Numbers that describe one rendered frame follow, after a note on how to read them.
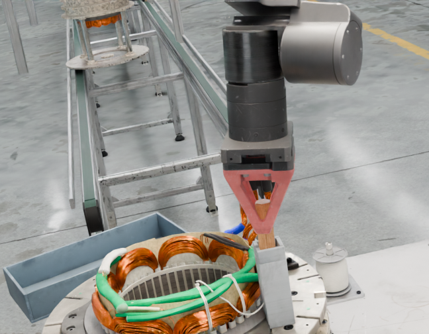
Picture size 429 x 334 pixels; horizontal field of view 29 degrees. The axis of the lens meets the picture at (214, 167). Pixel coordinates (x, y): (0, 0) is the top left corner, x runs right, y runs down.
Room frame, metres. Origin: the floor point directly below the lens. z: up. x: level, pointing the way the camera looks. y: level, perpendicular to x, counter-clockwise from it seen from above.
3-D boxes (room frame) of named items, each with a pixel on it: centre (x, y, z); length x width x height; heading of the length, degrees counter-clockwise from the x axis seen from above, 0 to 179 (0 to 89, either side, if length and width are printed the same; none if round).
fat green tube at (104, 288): (0.80, 0.13, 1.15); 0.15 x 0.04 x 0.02; 1
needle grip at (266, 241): (0.76, -0.04, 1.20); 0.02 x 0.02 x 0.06
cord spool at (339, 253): (1.36, -0.18, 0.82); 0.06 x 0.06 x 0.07
